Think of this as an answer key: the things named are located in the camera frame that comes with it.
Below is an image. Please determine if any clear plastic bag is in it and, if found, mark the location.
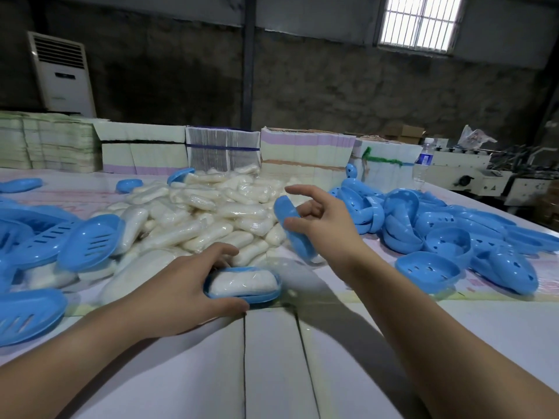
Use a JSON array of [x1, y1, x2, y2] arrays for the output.
[[279, 257, 332, 301]]

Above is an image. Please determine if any white plastic bag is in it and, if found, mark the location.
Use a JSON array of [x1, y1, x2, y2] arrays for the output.
[[457, 125, 498, 151]]

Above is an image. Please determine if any person's left hand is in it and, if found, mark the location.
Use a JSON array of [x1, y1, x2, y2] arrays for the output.
[[122, 242, 250, 341]]

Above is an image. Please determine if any pile of blue slotted lids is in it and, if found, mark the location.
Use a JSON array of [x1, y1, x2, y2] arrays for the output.
[[0, 177, 128, 347]]

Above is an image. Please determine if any person's right hand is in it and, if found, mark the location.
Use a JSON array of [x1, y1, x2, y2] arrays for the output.
[[284, 184, 372, 280]]

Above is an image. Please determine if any dark metal pillar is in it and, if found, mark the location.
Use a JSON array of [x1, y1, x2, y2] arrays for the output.
[[241, 0, 257, 130]]

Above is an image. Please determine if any stack of greenish paper sheets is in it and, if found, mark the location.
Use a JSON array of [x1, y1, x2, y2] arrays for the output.
[[0, 111, 104, 174]]

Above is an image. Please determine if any pile of blue plastic lids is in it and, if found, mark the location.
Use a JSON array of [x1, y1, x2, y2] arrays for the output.
[[327, 177, 559, 296]]

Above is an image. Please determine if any clear water bottle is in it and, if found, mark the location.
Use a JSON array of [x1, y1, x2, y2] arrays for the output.
[[412, 137, 436, 188]]

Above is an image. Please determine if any blue slotted plastic base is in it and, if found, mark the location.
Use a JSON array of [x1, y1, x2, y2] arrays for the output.
[[203, 265, 284, 306]]

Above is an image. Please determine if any silver sheet bundle, blue band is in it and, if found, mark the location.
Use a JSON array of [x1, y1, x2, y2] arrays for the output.
[[185, 125, 262, 173]]

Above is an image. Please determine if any white workshop machine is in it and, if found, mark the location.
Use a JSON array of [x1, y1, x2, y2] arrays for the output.
[[426, 141, 559, 210]]

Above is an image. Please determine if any white soap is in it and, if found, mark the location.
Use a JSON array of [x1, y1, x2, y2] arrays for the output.
[[208, 268, 280, 300]]

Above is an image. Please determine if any white carton stack, pink stripe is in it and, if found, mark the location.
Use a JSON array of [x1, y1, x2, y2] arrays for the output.
[[260, 127, 357, 179]]

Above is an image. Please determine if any person's left forearm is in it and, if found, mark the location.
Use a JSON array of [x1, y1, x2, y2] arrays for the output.
[[0, 300, 175, 419]]

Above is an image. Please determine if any pile of white soaps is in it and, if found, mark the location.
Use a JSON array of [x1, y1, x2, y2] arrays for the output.
[[24, 163, 326, 306]]

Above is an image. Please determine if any brown cardboard box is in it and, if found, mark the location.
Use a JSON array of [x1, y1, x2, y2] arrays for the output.
[[384, 124, 427, 145]]

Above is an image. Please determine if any barred window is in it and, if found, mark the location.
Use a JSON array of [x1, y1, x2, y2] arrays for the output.
[[376, 0, 466, 53]]

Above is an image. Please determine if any white sheet stack, green mark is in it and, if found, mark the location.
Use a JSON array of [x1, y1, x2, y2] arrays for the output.
[[349, 134, 423, 190]]

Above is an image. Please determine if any white standing air conditioner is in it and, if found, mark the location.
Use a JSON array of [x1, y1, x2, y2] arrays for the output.
[[26, 31, 98, 118]]

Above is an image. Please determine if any person's right forearm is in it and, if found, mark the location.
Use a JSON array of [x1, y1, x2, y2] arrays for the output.
[[345, 257, 559, 419]]

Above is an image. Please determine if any row of stacked flat cartons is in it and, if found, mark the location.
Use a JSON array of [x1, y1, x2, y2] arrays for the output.
[[94, 120, 189, 176]]

